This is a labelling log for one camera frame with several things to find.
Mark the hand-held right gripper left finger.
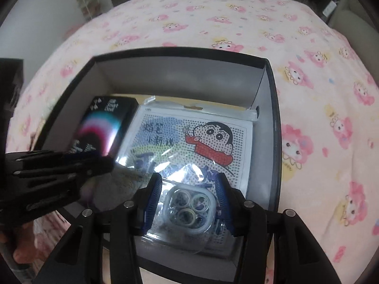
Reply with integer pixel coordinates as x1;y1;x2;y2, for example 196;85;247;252
32;173;163;284

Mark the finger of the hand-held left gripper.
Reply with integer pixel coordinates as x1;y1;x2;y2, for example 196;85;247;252
18;157;117;187
12;150;89;169

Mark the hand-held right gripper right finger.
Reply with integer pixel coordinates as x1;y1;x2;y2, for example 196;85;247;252
215;172;341;284

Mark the clear tape rolls packet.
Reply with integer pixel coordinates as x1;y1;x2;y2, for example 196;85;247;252
148;180;221;255

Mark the small black box rainbow ring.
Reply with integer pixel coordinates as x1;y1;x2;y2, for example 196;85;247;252
67;95;140;157

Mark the cartoon bead art packet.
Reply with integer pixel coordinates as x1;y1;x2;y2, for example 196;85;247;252
114;96;258;258

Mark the black cardboard box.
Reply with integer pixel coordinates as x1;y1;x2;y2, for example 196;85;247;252
28;46;282;284

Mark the person's left hand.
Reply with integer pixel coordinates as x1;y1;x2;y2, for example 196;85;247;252
0;220;37;265

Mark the pink cartoon printed blanket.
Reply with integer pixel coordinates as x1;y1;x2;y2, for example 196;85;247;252
6;0;379;284

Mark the cluttered shelf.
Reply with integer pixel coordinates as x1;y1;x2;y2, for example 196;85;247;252
72;0;114;21

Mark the beige armchair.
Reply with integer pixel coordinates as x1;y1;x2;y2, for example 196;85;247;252
327;0;379;42

